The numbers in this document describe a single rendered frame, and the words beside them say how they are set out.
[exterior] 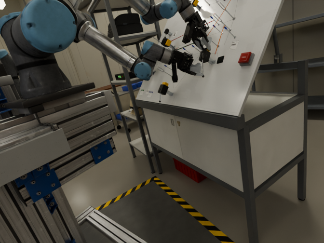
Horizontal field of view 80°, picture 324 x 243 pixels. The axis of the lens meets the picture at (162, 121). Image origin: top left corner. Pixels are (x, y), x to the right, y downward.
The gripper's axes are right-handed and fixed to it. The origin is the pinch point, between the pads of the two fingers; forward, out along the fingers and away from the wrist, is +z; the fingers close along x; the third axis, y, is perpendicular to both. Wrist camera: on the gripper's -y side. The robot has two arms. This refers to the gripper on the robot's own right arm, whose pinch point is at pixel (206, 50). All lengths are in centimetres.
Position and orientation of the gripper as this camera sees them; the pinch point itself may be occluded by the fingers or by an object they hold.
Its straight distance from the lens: 120.2
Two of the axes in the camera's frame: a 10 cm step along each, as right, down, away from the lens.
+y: 5.8, -7.2, 3.7
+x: -5.6, -0.3, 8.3
